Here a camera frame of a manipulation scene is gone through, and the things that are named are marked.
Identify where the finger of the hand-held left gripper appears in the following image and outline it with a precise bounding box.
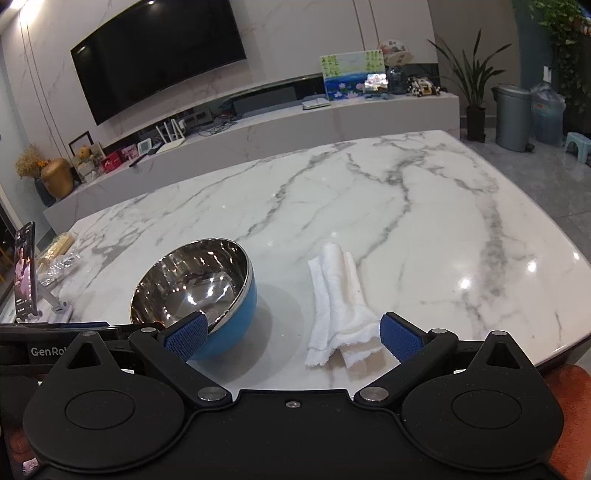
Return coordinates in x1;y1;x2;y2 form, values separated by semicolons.
0;322;120;330

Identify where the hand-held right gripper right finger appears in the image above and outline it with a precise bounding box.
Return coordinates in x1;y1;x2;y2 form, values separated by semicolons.
353;311;537;408

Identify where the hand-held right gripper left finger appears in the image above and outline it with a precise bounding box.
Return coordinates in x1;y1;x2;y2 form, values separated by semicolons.
55;311;232;409

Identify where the blue steel bowl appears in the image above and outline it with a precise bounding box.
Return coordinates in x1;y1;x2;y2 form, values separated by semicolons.
129;237;258;361

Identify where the white paper towel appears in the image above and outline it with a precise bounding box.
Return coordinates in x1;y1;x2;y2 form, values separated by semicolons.
305;242;384;369

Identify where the bamboo stick packet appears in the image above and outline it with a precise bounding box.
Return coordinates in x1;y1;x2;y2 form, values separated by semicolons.
36;232;78;274

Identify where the dark vase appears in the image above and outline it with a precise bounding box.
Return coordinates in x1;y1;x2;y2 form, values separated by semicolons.
34;177;57;208

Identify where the gold vase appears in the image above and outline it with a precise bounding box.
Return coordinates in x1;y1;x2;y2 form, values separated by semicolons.
40;157;75;200

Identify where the white gift box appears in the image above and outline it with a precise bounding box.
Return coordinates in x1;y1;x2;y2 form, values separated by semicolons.
74;147;106;184

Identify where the dried flower bunch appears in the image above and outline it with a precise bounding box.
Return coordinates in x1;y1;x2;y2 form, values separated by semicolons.
15;143;50;179

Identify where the white router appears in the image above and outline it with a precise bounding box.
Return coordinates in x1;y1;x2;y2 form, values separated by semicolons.
154;119;188;153

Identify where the potted green plant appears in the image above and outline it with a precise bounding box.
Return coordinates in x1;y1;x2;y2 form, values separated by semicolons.
427;29;500;142

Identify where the white marble television console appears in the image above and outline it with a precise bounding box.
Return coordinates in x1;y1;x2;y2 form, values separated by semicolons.
43;74;461;237

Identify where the grey trash can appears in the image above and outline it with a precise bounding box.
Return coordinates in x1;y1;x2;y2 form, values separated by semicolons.
491;83;533;152

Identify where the dark grey soundbar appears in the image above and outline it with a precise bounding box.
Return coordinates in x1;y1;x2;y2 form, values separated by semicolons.
232;88;324;116

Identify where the toy block model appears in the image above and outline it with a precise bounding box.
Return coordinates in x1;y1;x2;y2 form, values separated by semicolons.
406;76;443;98

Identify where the small shiny photo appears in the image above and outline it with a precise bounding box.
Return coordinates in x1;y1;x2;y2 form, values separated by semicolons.
364;72;388;96

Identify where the dark glass jar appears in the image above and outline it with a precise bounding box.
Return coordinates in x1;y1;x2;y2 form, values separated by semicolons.
386;66;410;96

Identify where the light blue stool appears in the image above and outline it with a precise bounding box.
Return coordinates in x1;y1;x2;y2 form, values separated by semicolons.
564;131;591;165

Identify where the filled plastic bag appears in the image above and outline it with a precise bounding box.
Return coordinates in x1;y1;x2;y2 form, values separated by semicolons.
529;82;567;145

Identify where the lotus pond painting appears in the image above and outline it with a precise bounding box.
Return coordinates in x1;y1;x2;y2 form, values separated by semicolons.
320;50;388;102

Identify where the black flat television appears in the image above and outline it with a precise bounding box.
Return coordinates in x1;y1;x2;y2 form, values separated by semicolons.
70;0;247;126

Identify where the round paper fan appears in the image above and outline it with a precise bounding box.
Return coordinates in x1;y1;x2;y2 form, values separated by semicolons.
377;39;414;66

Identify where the hanging leafy plant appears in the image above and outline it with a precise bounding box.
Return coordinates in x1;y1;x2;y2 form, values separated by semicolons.
530;0;591;112

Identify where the black picture frame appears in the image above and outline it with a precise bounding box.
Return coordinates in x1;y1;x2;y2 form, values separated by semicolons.
69;131;93;160

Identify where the tangle of cables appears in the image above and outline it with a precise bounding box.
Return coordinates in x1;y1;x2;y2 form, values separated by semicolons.
198;115;242;138

